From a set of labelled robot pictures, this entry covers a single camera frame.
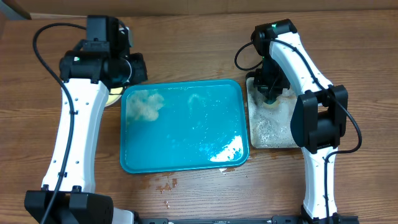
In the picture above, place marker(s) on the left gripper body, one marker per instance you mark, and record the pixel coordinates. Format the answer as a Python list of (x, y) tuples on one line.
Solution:
[(132, 71)]

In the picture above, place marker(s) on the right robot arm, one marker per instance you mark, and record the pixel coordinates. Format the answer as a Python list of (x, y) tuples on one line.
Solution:
[(319, 118)]

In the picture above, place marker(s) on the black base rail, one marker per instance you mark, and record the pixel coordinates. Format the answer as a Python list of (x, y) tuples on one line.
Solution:
[(278, 219)]

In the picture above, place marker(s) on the yellow green sponge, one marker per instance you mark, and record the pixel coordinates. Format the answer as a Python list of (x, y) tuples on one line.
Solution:
[(271, 106)]

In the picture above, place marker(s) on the yellow-green plate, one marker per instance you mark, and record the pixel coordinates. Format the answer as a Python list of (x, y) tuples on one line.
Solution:
[(114, 95)]

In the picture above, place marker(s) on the black soapy water tray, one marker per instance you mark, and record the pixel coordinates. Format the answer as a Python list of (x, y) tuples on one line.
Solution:
[(270, 128)]

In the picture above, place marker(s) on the teal plastic tray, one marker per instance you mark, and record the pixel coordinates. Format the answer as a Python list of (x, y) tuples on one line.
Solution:
[(169, 127)]

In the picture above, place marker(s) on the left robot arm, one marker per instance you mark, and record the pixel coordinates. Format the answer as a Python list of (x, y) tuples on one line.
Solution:
[(97, 64)]

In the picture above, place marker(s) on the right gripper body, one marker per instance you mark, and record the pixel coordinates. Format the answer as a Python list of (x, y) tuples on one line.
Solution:
[(272, 78)]

